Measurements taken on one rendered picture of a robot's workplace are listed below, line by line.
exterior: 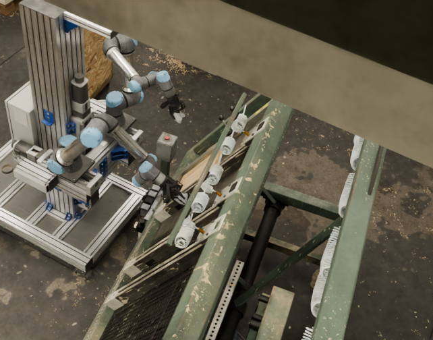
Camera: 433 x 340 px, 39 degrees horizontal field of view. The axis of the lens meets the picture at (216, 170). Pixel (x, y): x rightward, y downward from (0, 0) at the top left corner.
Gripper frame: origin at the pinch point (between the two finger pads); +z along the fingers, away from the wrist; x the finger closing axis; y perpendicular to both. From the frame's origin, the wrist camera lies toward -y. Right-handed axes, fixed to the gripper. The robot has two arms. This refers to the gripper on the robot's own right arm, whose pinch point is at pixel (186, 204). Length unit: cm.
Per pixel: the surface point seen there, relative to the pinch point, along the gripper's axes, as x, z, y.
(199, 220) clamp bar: -46, -4, -39
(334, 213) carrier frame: -6, 96, 73
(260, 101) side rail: -36, -1, 73
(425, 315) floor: 14, 217, 76
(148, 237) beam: 37.9, 0.0, -9.4
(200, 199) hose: -70, -16, -48
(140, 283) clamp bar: -4, -2, -63
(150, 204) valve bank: 57, -6, 26
